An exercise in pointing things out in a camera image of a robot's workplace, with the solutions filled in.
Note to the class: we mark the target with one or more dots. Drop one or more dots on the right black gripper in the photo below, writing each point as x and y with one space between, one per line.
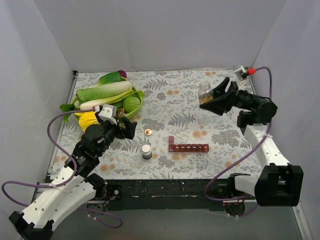
231 92

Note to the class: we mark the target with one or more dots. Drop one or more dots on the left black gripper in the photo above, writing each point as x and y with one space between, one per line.
122 129

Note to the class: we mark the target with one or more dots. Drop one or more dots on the clear bottle of yellow capsules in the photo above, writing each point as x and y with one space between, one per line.
205 94

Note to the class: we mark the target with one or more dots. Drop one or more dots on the clear bottle lid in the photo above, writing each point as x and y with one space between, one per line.
148 132

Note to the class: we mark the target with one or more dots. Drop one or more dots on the red weekly pill organizer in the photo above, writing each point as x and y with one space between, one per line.
186 148

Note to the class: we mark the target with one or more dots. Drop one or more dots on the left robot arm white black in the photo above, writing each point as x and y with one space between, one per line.
75 184

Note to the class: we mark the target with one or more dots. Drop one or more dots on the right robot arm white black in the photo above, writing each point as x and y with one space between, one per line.
270 155

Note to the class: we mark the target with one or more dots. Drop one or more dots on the green plastic tray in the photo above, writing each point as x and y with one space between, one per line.
118 104

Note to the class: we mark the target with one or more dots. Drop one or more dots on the green glass bottle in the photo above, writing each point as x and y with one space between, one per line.
121 113

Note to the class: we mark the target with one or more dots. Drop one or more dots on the round green cabbage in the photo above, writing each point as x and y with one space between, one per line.
131 104

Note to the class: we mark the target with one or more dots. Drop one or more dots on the white vitamin pill bottle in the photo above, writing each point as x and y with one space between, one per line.
146 151

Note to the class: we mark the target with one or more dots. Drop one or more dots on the yellow napa cabbage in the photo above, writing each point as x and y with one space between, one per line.
86 119

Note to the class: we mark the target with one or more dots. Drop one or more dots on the large napa cabbage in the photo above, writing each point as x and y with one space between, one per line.
103 91

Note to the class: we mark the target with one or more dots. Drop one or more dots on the floral table mat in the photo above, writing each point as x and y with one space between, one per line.
171 108

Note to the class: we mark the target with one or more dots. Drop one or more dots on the dark green leaf vegetable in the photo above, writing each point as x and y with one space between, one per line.
112 77

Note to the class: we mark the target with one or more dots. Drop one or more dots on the purple onion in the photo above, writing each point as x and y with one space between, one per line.
122 73

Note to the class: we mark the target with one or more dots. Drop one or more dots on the green leafy herb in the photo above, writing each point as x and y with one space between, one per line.
67 108

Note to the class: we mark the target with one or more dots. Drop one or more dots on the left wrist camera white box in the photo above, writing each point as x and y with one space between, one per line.
108 113

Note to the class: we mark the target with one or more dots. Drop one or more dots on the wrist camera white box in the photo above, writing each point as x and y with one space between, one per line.
108 113
241 76

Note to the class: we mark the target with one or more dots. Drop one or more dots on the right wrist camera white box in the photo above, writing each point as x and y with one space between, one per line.
241 76

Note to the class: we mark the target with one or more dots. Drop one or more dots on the black base frame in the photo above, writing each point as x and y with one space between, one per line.
162 194

